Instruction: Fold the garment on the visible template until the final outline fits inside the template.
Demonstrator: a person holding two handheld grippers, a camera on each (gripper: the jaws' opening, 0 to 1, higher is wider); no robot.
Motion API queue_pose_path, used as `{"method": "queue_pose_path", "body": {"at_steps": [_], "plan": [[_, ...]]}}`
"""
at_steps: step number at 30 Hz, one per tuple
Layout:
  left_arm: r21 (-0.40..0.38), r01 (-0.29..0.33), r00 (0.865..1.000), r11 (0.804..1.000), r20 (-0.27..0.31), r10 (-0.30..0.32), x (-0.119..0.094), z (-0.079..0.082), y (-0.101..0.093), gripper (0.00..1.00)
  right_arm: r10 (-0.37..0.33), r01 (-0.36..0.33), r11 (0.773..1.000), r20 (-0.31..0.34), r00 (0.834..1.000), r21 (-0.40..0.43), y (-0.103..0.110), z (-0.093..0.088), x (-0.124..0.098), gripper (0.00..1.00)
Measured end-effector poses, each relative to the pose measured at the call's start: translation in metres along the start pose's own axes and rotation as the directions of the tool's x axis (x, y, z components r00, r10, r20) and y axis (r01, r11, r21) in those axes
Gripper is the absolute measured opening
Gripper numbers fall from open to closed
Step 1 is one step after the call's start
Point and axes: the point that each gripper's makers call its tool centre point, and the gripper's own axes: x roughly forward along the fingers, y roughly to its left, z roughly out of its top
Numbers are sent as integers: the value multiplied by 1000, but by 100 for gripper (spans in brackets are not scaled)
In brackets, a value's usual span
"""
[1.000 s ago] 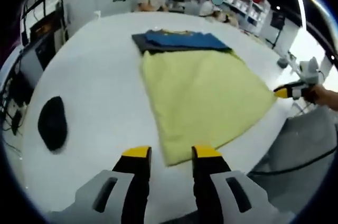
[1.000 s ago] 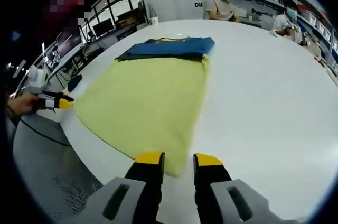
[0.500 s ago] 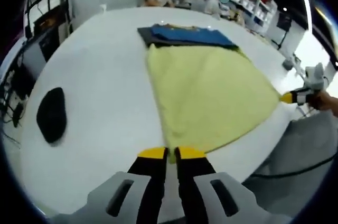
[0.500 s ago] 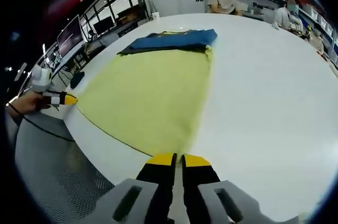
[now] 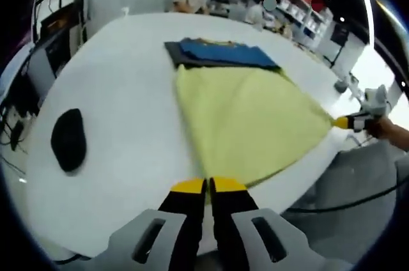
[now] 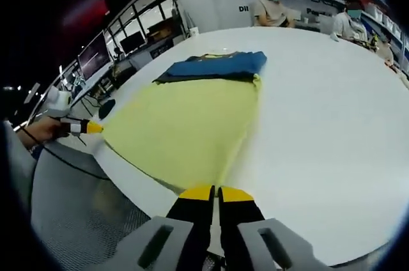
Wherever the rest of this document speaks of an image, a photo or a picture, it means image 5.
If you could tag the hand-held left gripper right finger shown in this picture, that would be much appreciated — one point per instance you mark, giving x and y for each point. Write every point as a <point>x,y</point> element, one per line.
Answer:
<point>255,239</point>

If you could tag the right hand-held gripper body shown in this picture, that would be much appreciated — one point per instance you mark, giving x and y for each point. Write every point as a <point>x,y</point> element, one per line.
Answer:
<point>372,105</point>

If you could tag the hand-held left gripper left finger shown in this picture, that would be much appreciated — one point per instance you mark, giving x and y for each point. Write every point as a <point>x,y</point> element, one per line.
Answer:
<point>153,239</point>

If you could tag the yellow-green garment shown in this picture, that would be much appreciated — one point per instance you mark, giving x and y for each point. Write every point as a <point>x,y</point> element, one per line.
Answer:
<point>239,117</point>

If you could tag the blue cloth garment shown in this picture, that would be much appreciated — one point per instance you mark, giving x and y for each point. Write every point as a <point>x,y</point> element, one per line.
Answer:
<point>230,55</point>

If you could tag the dark grey cloth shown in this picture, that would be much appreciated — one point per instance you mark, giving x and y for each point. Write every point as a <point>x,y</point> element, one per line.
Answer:
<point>174,52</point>

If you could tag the person's right hand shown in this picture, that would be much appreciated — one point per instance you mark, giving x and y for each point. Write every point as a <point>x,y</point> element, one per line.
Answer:
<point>381,128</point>

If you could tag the black sign board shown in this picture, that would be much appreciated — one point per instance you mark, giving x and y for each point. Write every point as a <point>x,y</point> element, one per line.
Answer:
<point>339,34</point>

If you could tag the grey chair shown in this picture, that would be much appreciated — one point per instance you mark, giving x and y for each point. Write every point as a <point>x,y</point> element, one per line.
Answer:
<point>351,220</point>

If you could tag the black oval object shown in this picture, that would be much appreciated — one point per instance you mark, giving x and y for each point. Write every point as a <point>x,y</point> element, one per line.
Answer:
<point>68,141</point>

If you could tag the black cabinet appliance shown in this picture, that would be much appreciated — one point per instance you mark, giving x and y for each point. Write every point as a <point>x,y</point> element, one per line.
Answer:
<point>54,47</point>

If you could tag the small white cup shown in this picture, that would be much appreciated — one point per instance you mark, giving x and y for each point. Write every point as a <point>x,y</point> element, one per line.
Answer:
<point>125,11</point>

